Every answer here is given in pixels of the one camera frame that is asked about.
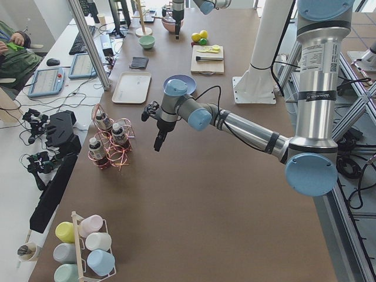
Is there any teach pendant near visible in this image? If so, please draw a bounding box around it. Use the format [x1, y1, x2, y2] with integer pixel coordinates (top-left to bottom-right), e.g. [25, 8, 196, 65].
[28, 68, 65, 98]

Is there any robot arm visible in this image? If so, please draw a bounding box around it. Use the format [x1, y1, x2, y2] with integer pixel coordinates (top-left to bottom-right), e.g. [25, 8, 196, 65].
[142, 1, 353, 197]
[172, 0, 231, 39]

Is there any teach pendant far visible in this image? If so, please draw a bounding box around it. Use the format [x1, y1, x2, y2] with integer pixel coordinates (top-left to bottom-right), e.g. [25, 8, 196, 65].
[68, 53, 97, 80]

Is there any wooden cutting board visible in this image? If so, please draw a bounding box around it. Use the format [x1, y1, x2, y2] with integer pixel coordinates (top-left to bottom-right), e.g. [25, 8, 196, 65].
[190, 45, 224, 75]

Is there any bottle lower left in rack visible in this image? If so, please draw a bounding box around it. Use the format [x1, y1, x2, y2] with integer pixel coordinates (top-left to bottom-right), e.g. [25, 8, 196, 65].
[112, 123, 126, 145]

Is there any bottle in rack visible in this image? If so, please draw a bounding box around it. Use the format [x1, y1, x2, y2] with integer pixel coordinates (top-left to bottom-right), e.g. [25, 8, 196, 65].
[112, 123, 126, 145]
[95, 112, 112, 131]
[89, 137, 110, 169]

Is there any steel cylinder muddler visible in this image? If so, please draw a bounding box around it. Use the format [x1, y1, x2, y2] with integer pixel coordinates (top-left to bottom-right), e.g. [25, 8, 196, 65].
[196, 56, 224, 62]

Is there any green bowl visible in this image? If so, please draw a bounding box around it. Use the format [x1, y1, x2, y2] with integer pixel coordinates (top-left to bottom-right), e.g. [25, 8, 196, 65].
[139, 35, 155, 49]

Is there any yellow plastic knife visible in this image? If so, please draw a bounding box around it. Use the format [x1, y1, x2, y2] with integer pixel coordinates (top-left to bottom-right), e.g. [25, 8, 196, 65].
[196, 46, 220, 53]

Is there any yellow lemon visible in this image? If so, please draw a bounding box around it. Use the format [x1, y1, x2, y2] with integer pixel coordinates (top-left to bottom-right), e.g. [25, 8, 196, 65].
[199, 30, 208, 39]
[191, 33, 202, 42]

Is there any blue plate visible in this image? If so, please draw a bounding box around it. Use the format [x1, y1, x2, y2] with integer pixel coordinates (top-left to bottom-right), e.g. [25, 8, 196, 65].
[163, 75, 197, 95]

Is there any bottle upper in rack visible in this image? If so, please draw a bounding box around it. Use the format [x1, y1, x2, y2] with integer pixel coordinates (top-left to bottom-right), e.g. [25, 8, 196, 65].
[95, 112, 112, 131]

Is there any cup rack with cups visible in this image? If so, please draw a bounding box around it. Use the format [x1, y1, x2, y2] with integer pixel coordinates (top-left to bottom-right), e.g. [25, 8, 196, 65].
[52, 211, 117, 281]

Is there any black computer mouse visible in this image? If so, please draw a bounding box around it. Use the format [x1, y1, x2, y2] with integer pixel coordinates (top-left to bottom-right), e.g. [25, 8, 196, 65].
[46, 58, 61, 66]

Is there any metal ice scoop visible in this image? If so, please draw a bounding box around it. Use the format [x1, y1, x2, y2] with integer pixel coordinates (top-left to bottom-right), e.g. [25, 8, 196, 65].
[153, 14, 175, 23]

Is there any pink bowl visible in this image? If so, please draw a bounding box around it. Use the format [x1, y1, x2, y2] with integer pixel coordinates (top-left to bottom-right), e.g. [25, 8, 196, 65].
[162, 21, 175, 33]

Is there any teach pendant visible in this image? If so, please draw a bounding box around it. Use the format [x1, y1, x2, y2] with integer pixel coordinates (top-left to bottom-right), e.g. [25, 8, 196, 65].
[28, 68, 65, 98]
[68, 53, 97, 80]

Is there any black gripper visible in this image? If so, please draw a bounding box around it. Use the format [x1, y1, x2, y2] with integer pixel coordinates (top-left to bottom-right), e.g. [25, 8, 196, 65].
[141, 101, 176, 152]
[172, 11, 184, 39]

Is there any cream rabbit tray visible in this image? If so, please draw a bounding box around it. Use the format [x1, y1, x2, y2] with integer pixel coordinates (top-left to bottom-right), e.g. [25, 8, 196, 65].
[112, 72, 151, 104]

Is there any grey folded cloth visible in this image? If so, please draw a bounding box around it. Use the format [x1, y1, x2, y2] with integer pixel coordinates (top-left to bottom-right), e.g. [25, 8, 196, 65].
[129, 56, 149, 69]

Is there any copper wire bottle rack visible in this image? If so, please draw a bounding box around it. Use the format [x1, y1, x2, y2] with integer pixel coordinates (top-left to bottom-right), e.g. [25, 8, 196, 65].
[88, 104, 135, 170]

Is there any black keyboard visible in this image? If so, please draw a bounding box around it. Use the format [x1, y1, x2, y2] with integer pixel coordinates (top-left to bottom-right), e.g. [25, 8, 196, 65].
[69, 33, 87, 55]

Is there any wooden cup tree stand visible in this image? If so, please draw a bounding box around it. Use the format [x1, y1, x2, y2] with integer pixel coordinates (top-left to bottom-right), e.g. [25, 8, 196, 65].
[133, 0, 153, 38]

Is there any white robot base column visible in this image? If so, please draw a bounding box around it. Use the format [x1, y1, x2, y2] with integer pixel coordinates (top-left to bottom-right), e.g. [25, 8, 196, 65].
[233, 0, 295, 105]

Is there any bottle lower right in rack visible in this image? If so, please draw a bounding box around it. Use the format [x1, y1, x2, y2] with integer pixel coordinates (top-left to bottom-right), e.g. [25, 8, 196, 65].
[89, 137, 110, 169]

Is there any seated person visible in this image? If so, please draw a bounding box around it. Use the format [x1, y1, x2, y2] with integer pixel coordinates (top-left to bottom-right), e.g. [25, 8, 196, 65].
[1, 21, 43, 91]

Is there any paper cup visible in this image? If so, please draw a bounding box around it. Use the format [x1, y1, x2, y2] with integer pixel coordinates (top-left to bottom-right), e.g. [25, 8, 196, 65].
[17, 242, 39, 262]

